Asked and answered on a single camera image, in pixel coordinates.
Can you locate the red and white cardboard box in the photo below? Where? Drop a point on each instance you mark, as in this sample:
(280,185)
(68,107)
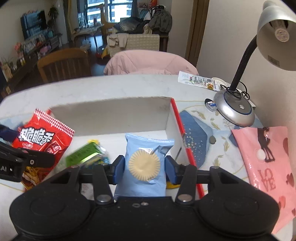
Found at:
(110,120)

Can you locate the dark tv cabinet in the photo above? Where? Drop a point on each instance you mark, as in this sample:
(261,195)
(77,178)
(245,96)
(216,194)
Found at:
(31,60)

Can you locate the pink quilted chair cover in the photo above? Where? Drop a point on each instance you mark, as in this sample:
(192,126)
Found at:
(148,62)

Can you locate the wooden door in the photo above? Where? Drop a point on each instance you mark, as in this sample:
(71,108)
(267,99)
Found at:
(196,30)

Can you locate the wooden dining chair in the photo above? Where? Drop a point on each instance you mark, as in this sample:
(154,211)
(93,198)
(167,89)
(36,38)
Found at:
(65,64)

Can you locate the beige sofa with clothes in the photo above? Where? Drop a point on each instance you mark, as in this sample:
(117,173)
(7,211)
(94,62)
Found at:
(149,31)

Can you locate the yellow snack pack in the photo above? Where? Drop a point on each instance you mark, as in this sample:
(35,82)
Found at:
(169,185)

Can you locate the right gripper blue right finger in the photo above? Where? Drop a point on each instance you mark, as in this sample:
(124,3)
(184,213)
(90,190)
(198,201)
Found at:
(185,176)

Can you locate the wooden coffee table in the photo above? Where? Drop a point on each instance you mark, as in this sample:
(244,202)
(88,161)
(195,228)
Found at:
(85,32)

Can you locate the pink plastic pouch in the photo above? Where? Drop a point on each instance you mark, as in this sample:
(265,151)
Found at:
(265,155)

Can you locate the yellow jelly cup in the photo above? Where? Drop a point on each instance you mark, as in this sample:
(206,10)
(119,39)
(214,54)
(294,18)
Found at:
(94,141)

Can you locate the blue candy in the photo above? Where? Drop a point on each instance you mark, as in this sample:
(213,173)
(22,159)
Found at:
(104,161)

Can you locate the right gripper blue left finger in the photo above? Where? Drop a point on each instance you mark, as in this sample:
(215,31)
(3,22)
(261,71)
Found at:
(105,175)

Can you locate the silver desk lamp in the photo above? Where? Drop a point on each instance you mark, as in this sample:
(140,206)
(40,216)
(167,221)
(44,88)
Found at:
(264,82)

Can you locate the light blue cookie pack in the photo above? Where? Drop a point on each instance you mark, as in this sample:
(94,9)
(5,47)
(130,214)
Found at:
(144,174)

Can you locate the flat screen television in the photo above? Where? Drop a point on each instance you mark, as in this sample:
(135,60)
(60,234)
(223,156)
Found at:
(33,23)

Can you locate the red chips snack bag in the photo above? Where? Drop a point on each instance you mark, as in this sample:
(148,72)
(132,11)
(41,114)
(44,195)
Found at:
(43,133)

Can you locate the green wafer snack pack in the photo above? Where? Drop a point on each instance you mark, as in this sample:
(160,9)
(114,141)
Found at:
(87,156)

